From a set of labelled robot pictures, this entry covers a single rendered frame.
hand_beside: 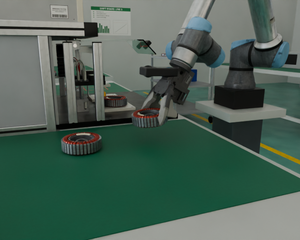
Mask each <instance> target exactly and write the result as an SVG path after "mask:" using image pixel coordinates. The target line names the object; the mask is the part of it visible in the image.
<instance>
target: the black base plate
mask: <svg viewBox="0 0 300 240"><path fill-rule="evenodd" d="M106 94H116V95H121V96H125V97H127V102H128V103H130V104H131V105H133V106H134V107H136V110H126V111H114V112H105V120H100V121H97V120H96V112H95V106H94V105H95V102H92V101H91V100H90V99H89V98H88V99H89V111H88V112H77V118H78V123H74V122H73V123H69V119H68V106H67V95H66V96H60V95H57V105H58V117H59V129H60V130H64V129H74V128H85V127H95V126H105V125H115V124H125V123H132V116H131V115H132V113H133V112H135V111H137V110H140V109H141V108H142V106H143V103H144V101H145V100H146V98H145V97H143V96H141V95H139V94H137V93H135V92H133V91H126V92H108V93H106ZM170 119H178V113H177V117H176V118H170V117H168V120H170Z"/></svg>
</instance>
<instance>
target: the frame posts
mask: <svg viewBox="0 0 300 240"><path fill-rule="evenodd" d="M62 44H63V57H64V69H65V79H64V78H59V86H60V96H66V94H67V106H68V119H69V123H73V122H74V123H78V118H77V104H76V90H75V76H74V62H73V48H72V41H63V42H62ZM75 56H76V59H77V60H81V61H82V59H81V52H78V51H77V50H75ZM92 56H93V75H94V94H95V112H96V120H97V121H100V120H105V108H104V85H103V63H102V42H92ZM79 64H80V63H79ZM81 70H82V65H81V64H80V75H81ZM65 81H66V85H65ZM65 87H66V91H65Z"/></svg>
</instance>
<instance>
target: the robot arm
mask: <svg viewBox="0 0 300 240"><path fill-rule="evenodd" d="M214 2H215V0H194V1H193V4H192V6H191V8H190V10H189V12H188V15H187V17H186V19H185V21H184V23H183V25H182V27H181V29H180V32H179V34H178V36H177V38H176V40H173V41H170V42H169V43H168V44H167V46H166V49H165V52H166V56H167V58H168V59H169V60H170V63H169V64H170V66H172V67H152V66H150V65H147V66H144V67H140V75H143V76H145V77H147V78H150V77H152V76H162V78H161V79H160V80H159V81H158V82H157V84H156V85H155V86H154V87H153V88H152V89H151V90H150V92H149V94H148V95H147V97H146V100H145V101H144V103H143V106H142V109H144V108H160V111H159V116H158V122H159V125H160V126H161V125H162V124H163V122H164V121H165V119H166V117H170V118H176V117H177V112H176V111H175V110H174V108H173V103H176V104H179V105H180V104H181V105H183V104H184V102H185V100H186V98H187V96H188V93H189V91H190V90H188V87H189V85H190V83H191V80H192V78H193V76H194V74H195V73H194V72H192V71H191V69H192V68H193V66H194V64H195V63H205V64H206V65H207V66H209V67H210V68H216V67H218V66H220V65H221V64H222V63H223V62H224V60H225V52H224V50H223V49H222V48H221V46H220V45H219V44H218V43H217V42H216V41H215V40H214V39H213V38H212V37H211V36H210V33H211V29H212V24H211V23H210V22H209V21H208V20H207V17H208V15H209V13H210V11H211V8H212V6H213V4H214ZM248 4H249V9H250V14H251V19H252V23H253V27H254V31H255V36H256V39H245V40H237V41H234V42H233V43H232V44H231V49H230V64H229V73H228V75H227V77H226V80H225V82H224V87H225V88H230V89H240V90H249V89H254V88H255V87H256V83H255V79H254V74H253V69H254V67H261V68H272V69H273V68H281V67H282V66H283V65H284V64H285V62H286V60H287V57H288V54H289V48H290V47H289V43H288V42H286V41H282V36H281V35H280V34H278V33H277V28H276V22H275V17H274V11H273V5H272V0H248ZM185 94H187V95H186V97H185V99H184V101H182V100H183V98H184V96H185ZM161 97H163V98H162V99H161ZM160 99H161V101H160ZM159 101H160V104H159Z"/></svg>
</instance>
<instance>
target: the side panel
mask: <svg viewBox="0 0 300 240"><path fill-rule="evenodd" d="M52 131H56V121H55V110H54V100H53V89H52V78H51V68H50V53H49V42H48V36H5V35H0V137H3V136H13V135H23V134H33V133H43V132H52Z"/></svg>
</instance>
